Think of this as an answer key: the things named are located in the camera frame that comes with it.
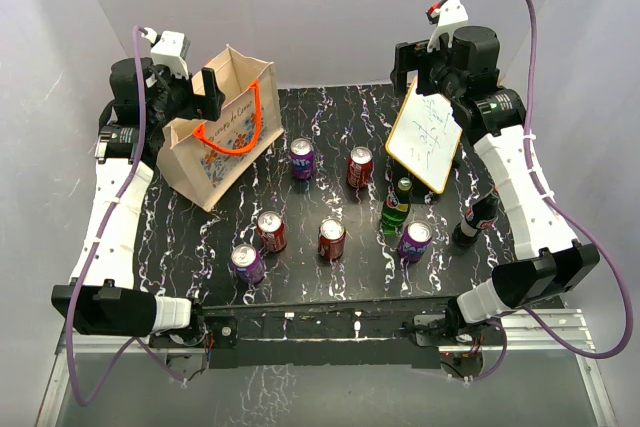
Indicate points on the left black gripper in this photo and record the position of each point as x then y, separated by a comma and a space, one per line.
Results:
205, 107

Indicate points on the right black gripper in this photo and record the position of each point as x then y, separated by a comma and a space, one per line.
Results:
415, 57

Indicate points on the canvas bag with orange handles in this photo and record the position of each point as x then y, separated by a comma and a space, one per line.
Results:
201, 159

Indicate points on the purple fanta can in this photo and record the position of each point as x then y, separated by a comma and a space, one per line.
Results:
302, 156
248, 264
414, 241

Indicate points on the red coke can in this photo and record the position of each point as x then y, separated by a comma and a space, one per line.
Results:
360, 167
331, 240
272, 231

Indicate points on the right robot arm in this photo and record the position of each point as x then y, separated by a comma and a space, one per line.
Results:
550, 259

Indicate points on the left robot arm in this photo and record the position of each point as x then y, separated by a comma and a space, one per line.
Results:
100, 297

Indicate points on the green glass bottle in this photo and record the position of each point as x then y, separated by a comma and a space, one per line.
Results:
397, 206

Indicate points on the black marble pattern mat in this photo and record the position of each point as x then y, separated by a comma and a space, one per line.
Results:
184, 251

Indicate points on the dark Pepsi bottle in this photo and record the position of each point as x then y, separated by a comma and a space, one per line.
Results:
477, 218

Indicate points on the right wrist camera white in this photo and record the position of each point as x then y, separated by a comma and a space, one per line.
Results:
447, 18

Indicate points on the small whiteboard with orange frame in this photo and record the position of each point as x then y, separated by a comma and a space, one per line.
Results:
425, 137

